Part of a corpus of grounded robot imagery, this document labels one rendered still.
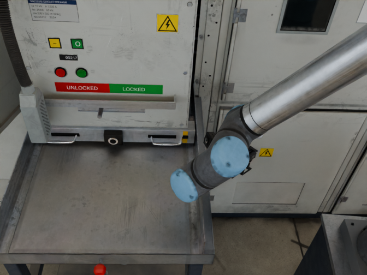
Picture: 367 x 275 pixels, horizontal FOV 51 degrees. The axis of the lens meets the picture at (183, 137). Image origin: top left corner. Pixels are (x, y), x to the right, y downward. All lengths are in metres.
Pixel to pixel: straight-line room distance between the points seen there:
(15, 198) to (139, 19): 0.64
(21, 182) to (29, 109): 0.26
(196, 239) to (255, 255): 1.02
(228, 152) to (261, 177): 1.04
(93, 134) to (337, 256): 0.86
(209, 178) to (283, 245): 1.30
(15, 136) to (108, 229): 0.79
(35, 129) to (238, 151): 0.60
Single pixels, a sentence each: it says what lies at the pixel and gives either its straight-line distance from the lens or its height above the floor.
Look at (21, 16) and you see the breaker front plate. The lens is 1.12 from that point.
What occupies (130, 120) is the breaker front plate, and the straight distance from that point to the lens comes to 1.27.
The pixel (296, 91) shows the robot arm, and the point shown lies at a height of 1.30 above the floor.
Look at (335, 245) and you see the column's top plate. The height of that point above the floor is 0.75.
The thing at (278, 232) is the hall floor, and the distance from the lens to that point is 2.22.
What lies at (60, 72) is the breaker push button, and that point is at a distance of 1.18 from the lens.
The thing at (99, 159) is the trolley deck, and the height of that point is 0.85.
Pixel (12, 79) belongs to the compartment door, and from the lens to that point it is 1.53.
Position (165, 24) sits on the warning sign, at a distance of 1.06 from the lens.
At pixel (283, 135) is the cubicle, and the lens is 1.73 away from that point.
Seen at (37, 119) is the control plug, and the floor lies 1.05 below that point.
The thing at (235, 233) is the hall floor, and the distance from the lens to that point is 2.16.
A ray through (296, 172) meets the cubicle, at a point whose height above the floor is 0.41.
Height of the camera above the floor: 1.82
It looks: 45 degrees down
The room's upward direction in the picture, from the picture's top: 4 degrees clockwise
